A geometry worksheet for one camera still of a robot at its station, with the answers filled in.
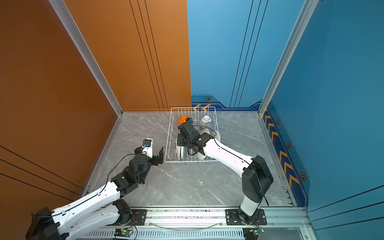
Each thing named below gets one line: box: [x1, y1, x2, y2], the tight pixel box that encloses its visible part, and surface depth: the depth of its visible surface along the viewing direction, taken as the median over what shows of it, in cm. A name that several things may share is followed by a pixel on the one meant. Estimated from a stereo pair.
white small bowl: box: [201, 115, 212, 124], surface depth 107 cm
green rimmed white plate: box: [180, 146, 184, 160], surface depth 82 cm
